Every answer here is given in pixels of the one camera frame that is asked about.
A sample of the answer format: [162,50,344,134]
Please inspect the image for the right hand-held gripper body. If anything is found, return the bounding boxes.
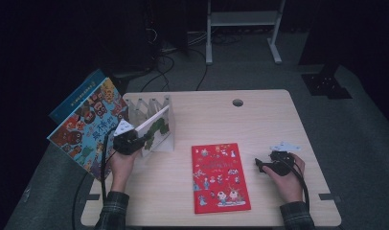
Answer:
[261,141,302,177]

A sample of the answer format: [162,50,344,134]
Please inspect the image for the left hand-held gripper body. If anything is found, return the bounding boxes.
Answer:
[112,118,146,157]

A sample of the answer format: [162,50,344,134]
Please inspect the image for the white green picture book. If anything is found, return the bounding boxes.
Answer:
[134,103,172,158]

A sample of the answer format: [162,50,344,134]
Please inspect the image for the clear folding book rack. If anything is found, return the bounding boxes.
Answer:
[123,94,176,153]

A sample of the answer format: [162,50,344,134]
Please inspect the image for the light blue animals picture book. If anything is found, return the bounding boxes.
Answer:
[46,77,130,182]

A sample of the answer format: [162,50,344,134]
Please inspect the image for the blue monster picture book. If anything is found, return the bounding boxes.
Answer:
[48,68,108,126]

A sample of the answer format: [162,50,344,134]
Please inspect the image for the person's left hand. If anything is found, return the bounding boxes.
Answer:
[109,149,142,182]

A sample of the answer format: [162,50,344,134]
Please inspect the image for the person's right hand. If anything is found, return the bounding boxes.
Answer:
[262,152,307,204]

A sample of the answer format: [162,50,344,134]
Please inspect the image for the red picture book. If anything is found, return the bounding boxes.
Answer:
[191,142,252,215]

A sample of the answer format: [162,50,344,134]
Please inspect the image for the dark tape strip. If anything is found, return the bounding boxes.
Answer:
[79,193,102,205]
[319,193,341,202]

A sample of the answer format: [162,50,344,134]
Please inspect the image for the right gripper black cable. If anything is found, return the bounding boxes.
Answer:
[288,158,311,213]

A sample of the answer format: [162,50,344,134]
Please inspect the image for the black floor cables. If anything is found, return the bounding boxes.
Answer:
[139,28,244,94]

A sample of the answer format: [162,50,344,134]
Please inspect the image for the black cable beside table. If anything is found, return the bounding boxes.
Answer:
[71,172,90,230]

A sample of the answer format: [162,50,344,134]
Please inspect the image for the white metal stand frame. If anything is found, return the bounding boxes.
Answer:
[205,0,287,66]

